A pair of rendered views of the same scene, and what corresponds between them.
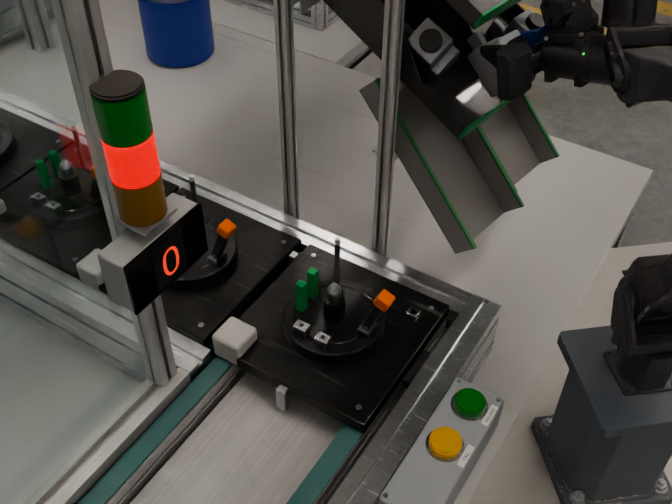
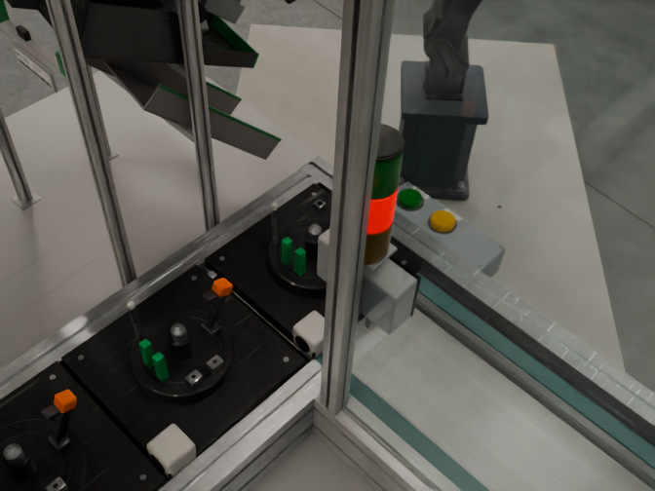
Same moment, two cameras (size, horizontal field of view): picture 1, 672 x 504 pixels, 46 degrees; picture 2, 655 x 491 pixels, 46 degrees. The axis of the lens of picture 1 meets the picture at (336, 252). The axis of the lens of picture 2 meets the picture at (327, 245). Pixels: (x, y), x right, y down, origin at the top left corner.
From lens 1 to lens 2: 95 cm
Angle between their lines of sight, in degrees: 53
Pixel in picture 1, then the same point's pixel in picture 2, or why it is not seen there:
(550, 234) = not seen: hidden behind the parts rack
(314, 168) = (22, 263)
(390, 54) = (198, 42)
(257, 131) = not seen: outside the picture
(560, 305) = (285, 143)
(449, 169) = not seen: hidden behind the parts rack
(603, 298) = (286, 118)
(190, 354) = (312, 377)
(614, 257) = (246, 97)
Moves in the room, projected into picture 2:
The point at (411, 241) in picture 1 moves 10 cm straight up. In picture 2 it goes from (173, 212) to (167, 172)
